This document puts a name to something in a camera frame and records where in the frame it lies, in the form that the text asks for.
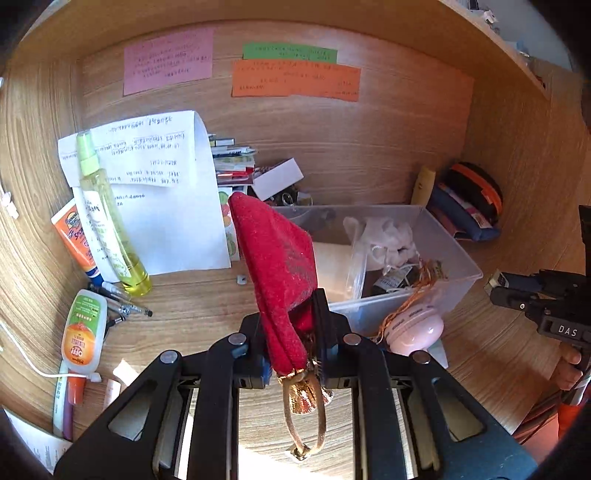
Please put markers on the pink paper note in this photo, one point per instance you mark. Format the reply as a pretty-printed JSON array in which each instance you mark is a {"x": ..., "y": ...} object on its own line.
[{"x": 168, "y": 62}]

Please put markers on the white handwritten paper sheet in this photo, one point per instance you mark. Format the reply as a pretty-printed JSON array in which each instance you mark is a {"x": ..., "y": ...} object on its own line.
[
  {"x": 147, "y": 147},
  {"x": 184, "y": 230}
]

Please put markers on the fruit sticker card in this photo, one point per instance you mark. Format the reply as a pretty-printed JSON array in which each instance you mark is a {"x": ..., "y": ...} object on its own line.
[{"x": 227, "y": 221}]

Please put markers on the small white paper slip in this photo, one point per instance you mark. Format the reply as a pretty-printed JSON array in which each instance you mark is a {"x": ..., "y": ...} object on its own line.
[
  {"x": 123, "y": 373},
  {"x": 112, "y": 393}
]

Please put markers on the blue zip pouch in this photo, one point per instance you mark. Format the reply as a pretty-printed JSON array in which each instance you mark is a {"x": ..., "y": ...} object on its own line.
[{"x": 461, "y": 217}]

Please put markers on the orange paper note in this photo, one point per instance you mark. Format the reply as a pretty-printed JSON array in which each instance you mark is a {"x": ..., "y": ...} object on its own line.
[{"x": 295, "y": 81}]

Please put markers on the slim cosmetic tube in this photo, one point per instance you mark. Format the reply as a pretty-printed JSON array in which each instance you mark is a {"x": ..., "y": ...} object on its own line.
[{"x": 64, "y": 410}]

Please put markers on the clear plastic storage box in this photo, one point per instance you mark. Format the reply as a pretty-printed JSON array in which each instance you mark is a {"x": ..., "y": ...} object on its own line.
[{"x": 452, "y": 263}]

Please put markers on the person's right hand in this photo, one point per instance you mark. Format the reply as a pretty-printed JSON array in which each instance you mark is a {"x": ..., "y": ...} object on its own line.
[{"x": 568, "y": 367}]

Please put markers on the pink round device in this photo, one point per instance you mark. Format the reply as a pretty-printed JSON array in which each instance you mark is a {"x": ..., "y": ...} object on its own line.
[{"x": 415, "y": 330}]

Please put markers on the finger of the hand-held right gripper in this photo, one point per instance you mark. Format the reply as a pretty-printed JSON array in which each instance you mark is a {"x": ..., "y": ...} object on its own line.
[
  {"x": 512, "y": 302},
  {"x": 526, "y": 281}
]

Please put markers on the white bottle with orange label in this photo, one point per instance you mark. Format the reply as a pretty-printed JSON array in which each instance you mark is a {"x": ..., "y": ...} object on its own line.
[{"x": 83, "y": 332}]

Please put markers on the green paper note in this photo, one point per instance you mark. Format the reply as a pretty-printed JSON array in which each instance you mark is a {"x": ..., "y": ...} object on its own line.
[{"x": 291, "y": 53}]

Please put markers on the bunch of pens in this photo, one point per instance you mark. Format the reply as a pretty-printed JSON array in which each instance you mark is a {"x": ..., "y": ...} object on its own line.
[{"x": 124, "y": 307}]

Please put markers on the stack of booklets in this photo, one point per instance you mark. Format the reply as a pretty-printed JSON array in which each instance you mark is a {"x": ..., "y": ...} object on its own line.
[{"x": 233, "y": 159}]

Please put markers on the red fabric pouch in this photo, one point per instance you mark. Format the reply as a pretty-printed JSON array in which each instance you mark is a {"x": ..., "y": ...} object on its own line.
[{"x": 277, "y": 258}]

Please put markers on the white printed paper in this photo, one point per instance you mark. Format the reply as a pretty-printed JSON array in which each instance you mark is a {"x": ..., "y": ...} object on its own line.
[{"x": 41, "y": 445}]

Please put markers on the black and orange round case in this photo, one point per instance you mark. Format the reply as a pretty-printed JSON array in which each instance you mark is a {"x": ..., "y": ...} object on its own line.
[{"x": 480, "y": 184}]

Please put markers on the black binder clips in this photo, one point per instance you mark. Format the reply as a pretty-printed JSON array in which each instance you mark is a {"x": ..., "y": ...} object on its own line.
[{"x": 291, "y": 196}]

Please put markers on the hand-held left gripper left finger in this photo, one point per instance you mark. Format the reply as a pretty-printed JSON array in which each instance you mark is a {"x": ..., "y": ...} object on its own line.
[{"x": 266, "y": 369}]

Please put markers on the yellow tube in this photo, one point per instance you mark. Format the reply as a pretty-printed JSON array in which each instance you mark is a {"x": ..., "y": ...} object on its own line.
[{"x": 422, "y": 184}]

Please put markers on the wooden shelf board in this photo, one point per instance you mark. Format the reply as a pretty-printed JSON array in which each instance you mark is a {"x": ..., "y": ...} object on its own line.
[{"x": 503, "y": 50}]

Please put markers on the orange sunscreen tube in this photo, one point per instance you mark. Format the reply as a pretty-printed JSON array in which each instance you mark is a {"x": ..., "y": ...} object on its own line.
[{"x": 74, "y": 235}]

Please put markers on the yellow-green spray bottle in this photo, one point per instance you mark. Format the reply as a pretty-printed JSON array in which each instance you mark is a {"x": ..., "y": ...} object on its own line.
[{"x": 106, "y": 221}]

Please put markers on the dark green glass bottle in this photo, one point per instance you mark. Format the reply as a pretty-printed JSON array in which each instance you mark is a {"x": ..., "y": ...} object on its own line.
[{"x": 392, "y": 281}]

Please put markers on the small white box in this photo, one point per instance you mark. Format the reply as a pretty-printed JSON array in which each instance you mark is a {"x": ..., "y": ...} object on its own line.
[{"x": 277, "y": 177}]

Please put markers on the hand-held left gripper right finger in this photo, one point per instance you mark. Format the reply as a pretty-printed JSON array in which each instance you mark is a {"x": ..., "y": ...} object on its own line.
[{"x": 330, "y": 341}]

